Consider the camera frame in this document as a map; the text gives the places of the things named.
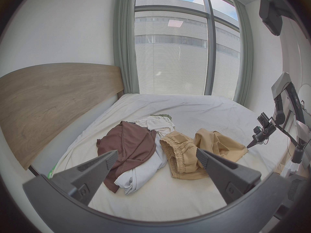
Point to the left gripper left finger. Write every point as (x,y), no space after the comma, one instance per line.
(82,178)

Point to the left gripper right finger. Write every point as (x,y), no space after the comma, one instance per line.
(228,178)

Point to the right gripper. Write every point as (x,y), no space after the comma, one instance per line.
(264,135)

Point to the tan shorts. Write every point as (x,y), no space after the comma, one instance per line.
(218,147)

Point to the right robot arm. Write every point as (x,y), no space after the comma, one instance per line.
(281,91)

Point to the brown garment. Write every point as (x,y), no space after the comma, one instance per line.
(131,144)

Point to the pale grey garment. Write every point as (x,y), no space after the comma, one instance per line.
(145,173)

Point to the green garment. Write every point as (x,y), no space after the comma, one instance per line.
(162,116)

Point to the window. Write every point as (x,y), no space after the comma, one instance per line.
(170,64)

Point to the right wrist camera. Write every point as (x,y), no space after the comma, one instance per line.
(264,118)

